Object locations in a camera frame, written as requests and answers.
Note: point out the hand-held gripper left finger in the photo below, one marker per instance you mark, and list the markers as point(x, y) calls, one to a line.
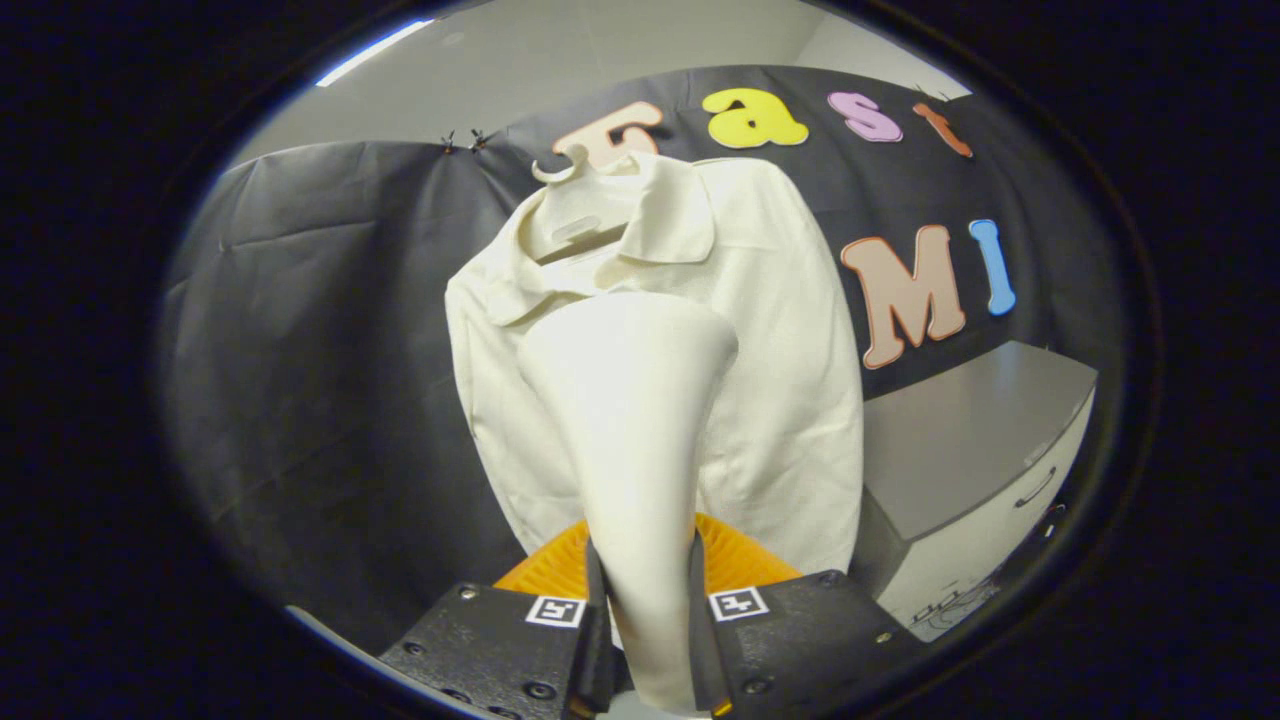
point(500, 650)

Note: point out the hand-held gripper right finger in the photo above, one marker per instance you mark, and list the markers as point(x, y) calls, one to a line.
point(800, 640)

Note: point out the white garment steamer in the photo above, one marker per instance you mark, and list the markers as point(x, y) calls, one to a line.
point(630, 420)

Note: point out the cream button-up shirt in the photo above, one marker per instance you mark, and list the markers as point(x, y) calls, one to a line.
point(780, 360)

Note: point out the grey-topped white cabinet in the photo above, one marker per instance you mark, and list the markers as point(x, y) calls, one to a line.
point(960, 430)

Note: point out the black backdrop cloth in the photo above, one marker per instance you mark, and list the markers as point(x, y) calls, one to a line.
point(330, 350)

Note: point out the cream plastic hanger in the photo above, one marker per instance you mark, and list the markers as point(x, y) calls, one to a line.
point(575, 215)

